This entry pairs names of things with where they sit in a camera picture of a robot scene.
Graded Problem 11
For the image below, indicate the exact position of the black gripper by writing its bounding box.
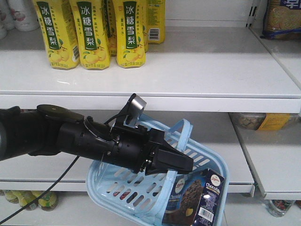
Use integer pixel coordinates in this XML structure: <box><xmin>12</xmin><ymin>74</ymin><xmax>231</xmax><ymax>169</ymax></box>
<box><xmin>110</xmin><ymin>124</ymin><xmax>194</xmax><ymax>175</ymax></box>

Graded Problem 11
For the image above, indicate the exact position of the white store shelving unit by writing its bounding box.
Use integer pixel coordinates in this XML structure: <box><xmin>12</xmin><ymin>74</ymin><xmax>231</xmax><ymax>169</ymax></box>
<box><xmin>0</xmin><ymin>26</ymin><xmax>301</xmax><ymax>226</ymax></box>

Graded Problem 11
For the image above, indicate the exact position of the dark blue Chocofello cookie box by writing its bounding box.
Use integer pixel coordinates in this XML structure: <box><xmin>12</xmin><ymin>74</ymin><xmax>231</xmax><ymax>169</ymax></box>
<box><xmin>162</xmin><ymin>169</ymin><xmax>225</xmax><ymax>226</ymax></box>

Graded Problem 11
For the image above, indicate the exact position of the blue bag of crackers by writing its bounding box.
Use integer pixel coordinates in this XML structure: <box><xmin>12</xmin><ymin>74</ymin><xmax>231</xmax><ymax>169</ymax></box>
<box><xmin>262</xmin><ymin>0</ymin><xmax>301</xmax><ymax>40</ymax></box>

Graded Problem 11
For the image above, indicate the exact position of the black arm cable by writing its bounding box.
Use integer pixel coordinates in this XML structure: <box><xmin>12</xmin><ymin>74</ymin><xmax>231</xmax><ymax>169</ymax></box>
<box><xmin>0</xmin><ymin>157</ymin><xmax>79</xmax><ymax>223</ymax></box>

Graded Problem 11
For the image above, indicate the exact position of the light blue plastic basket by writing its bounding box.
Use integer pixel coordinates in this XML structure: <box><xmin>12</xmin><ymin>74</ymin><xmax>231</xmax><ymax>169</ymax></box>
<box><xmin>86</xmin><ymin>114</ymin><xmax>230</xmax><ymax>226</ymax></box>

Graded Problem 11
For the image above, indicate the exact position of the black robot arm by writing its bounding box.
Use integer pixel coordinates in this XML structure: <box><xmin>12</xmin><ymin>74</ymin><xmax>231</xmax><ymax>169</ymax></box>
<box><xmin>0</xmin><ymin>105</ymin><xmax>193</xmax><ymax>175</ymax></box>

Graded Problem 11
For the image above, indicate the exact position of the clear tub of cookies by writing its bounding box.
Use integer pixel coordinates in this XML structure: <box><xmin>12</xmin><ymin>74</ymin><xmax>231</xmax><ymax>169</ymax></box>
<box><xmin>230</xmin><ymin>113</ymin><xmax>301</xmax><ymax>131</ymax></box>

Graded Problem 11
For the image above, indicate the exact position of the yellow pear drink bottle left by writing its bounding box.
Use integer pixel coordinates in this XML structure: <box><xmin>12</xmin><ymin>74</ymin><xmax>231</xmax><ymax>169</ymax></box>
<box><xmin>32</xmin><ymin>0</ymin><xmax>79</xmax><ymax>70</ymax></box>

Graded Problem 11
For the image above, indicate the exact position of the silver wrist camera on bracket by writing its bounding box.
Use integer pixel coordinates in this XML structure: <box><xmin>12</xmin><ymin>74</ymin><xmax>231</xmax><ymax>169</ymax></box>
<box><xmin>116</xmin><ymin>93</ymin><xmax>147</xmax><ymax>128</ymax></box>

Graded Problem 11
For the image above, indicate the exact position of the yellow pear drink bottle middle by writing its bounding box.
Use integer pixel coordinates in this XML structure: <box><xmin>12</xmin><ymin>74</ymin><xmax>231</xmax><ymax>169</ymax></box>
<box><xmin>69</xmin><ymin>0</ymin><xmax>111</xmax><ymax>70</ymax></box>

